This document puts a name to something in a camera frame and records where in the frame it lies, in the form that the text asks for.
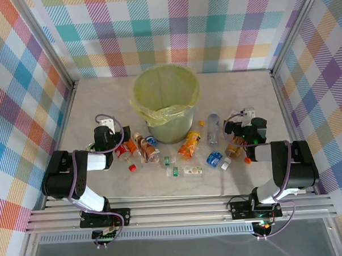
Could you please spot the clear bottle green white label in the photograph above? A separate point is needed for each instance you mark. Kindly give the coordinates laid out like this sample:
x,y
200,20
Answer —
x,y
187,171

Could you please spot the aluminium frame post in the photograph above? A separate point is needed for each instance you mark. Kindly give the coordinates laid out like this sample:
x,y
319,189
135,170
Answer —
x,y
294,29
46,45

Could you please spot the plaid pastel fabric panel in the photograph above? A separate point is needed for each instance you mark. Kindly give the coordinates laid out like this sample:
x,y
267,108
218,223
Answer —
x,y
10,98
169,26
333,84

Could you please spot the translucent green plastic bin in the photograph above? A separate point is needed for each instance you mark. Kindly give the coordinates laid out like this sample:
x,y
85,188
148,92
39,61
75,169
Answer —
x,y
171,129

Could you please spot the brown label plastic bottle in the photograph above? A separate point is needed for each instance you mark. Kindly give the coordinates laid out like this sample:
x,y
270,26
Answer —
x,y
144,146

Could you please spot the red bottle cap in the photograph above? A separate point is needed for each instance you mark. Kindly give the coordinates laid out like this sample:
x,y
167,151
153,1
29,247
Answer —
x,y
132,167

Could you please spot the blue label plastic bottle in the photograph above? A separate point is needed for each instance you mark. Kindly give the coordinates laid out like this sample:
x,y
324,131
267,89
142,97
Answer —
x,y
151,140
214,158

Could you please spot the orange bottle cap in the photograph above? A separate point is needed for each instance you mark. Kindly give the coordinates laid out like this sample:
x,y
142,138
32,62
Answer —
x,y
247,160

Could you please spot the yellow plastic bin liner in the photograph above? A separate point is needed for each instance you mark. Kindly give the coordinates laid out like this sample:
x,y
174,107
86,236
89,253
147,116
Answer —
x,y
164,114

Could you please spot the aluminium side rail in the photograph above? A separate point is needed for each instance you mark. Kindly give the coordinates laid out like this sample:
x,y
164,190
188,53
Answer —
x,y
290,114
64,132

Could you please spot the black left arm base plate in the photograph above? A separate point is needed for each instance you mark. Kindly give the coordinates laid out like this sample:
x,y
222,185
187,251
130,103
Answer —
x,y
123,215

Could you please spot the small green plastic bottle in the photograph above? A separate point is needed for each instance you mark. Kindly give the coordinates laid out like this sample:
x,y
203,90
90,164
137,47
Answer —
x,y
89,147

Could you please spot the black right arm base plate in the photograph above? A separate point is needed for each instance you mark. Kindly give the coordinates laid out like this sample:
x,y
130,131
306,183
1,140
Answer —
x,y
240,210

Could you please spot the amber plastic bottle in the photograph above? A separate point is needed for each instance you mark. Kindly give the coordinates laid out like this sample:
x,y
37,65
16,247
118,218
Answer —
x,y
233,149

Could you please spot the red label plastic bottle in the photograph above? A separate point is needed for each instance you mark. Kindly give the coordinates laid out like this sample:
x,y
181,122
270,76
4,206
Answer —
x,y
121,151

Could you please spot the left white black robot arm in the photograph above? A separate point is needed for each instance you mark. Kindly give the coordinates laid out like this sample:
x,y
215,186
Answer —
x,y
96,162

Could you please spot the tall clear water bottle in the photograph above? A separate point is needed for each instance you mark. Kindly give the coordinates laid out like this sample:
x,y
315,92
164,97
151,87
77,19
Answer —
x,y
213,132

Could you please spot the yellow bottle cap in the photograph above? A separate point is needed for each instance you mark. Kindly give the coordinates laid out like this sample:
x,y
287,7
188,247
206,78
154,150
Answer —
x,y
201,122

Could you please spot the small green label bottle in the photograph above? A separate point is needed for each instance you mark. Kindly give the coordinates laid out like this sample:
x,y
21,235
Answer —
x,y
168,161

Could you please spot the aluminium mounting rail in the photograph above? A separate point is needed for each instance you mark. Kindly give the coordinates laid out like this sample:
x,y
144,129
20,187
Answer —
x,y
177,212

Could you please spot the orange label juice bottle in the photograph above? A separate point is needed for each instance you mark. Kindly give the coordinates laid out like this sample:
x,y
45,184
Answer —
x,y
188,145

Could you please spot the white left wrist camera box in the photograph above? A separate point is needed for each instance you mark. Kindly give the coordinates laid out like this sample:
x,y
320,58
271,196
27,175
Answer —
x,y
107,123

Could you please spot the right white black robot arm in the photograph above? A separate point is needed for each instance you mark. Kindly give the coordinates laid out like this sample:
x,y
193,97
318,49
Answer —
x,y
263,153

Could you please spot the slotted metal strip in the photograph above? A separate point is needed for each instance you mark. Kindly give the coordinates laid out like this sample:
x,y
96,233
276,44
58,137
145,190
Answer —
x,y
178,233

